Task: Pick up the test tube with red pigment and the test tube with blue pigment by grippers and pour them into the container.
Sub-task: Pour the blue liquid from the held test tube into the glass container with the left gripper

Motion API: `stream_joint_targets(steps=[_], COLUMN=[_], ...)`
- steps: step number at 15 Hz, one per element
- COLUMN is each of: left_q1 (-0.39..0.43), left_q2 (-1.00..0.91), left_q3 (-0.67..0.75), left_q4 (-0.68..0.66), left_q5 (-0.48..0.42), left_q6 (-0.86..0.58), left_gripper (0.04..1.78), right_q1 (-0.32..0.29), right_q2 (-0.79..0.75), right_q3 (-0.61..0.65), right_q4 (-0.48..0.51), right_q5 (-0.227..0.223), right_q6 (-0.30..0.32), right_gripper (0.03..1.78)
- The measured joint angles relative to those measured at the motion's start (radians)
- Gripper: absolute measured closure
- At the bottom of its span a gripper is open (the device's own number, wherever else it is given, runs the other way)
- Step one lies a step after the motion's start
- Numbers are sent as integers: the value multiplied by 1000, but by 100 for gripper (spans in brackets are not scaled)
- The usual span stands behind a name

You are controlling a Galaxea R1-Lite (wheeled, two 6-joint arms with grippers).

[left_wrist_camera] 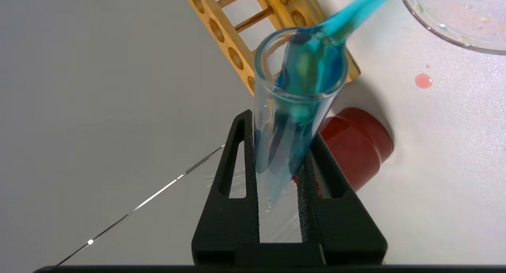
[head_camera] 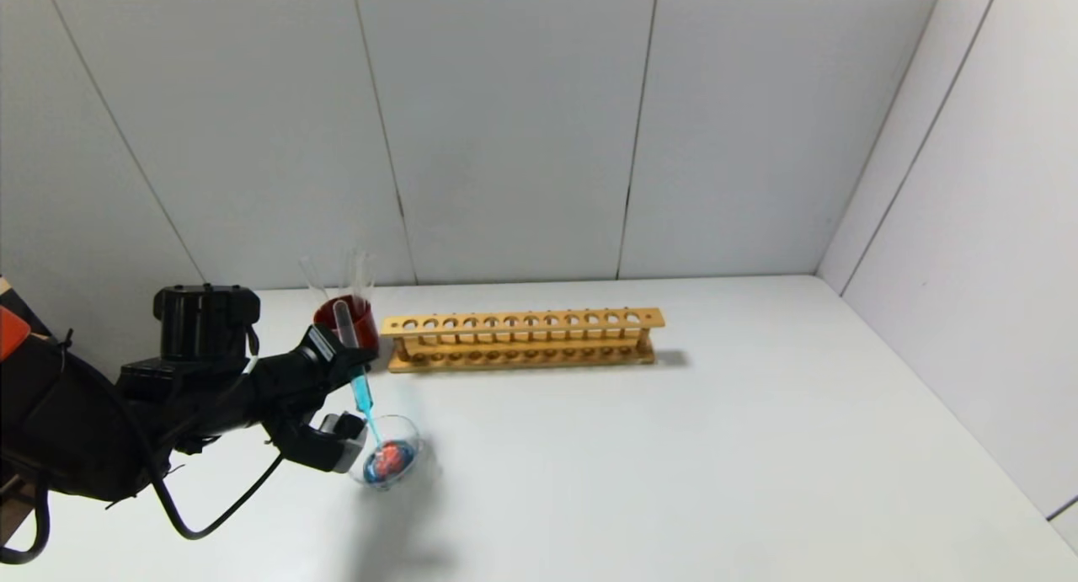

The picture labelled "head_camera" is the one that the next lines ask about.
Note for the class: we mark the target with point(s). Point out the clear glass dish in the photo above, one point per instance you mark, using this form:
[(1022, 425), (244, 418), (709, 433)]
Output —
[(404, 472)]

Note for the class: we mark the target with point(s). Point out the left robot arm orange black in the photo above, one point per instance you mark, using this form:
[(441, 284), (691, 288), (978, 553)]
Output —
[(202, 321)]

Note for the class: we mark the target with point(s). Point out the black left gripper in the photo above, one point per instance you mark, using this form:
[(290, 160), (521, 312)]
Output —
[(323, 348)]

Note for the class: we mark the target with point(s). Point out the test tube with red pigment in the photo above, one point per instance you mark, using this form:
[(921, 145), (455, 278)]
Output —
[(316, 281)]

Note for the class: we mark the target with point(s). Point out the test tube with blue pigment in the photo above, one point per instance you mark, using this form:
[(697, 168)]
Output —
[(362, 392)]

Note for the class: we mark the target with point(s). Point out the empty clear test tube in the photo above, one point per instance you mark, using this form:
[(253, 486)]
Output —
[(354, 270)]

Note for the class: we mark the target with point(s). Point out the dark red cup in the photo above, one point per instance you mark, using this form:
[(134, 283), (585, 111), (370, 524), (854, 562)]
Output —
[(364, 325)]

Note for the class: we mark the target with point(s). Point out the silver white wrist camera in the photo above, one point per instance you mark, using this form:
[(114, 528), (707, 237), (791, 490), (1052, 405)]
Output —
[(345, 447)]

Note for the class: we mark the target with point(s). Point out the wooden test tube rack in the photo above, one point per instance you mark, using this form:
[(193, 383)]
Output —
[(547, 321)]

